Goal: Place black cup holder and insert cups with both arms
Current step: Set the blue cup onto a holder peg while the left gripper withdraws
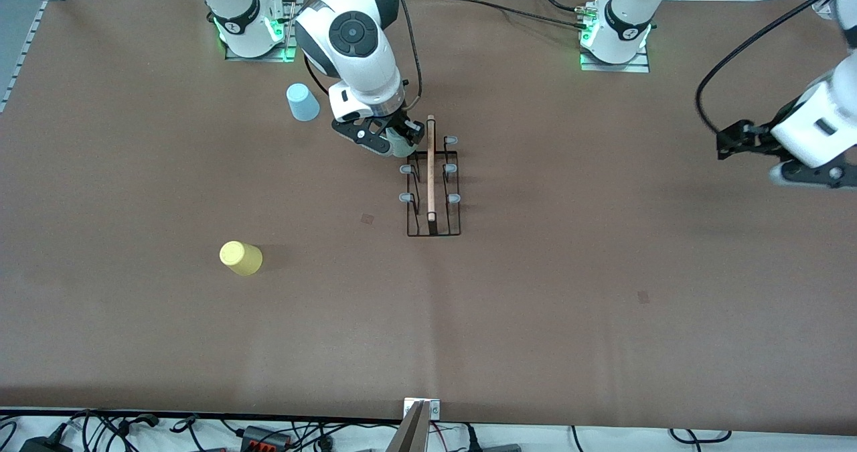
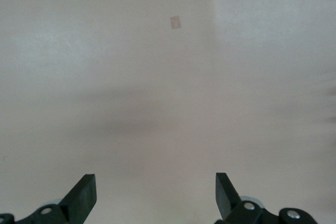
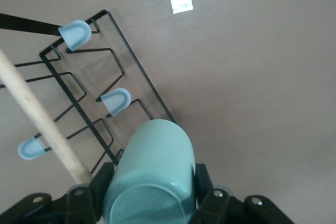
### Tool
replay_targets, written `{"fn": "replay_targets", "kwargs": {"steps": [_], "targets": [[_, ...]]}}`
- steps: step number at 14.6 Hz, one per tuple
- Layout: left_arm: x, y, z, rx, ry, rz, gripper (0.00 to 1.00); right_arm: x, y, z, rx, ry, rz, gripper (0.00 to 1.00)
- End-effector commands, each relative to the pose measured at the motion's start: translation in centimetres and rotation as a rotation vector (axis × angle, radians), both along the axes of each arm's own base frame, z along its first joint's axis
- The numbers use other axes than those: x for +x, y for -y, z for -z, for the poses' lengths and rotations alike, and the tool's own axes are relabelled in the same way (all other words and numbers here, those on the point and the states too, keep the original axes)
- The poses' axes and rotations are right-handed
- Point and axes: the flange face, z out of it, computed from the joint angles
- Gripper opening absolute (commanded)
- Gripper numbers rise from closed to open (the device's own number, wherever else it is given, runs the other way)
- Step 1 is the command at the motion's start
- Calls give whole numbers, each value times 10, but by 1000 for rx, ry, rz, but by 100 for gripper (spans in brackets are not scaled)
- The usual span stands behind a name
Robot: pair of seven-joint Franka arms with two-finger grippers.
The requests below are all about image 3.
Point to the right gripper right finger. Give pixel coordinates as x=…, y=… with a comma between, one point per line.
x=207, y=203

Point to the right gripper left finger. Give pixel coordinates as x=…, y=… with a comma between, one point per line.
x=98, y=182

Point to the mint green plastic cup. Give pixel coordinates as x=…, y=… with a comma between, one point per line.
x=152, y=169

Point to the small square tape mark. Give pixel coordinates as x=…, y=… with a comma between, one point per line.
x=181, y=3

